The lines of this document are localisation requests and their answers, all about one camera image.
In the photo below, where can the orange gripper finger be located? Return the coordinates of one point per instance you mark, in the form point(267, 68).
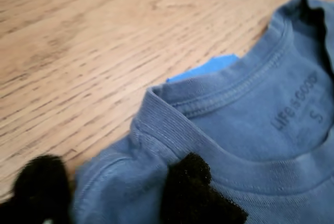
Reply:
point(314, 17)

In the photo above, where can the blue tape strip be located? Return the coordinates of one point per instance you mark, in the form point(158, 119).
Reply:
point(208, 68)

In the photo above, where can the blue T-shirt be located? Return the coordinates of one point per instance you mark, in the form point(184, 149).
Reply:
point(248, 104)

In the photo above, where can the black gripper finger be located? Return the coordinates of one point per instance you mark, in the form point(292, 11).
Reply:
point(190, 195)
point(41, 192)

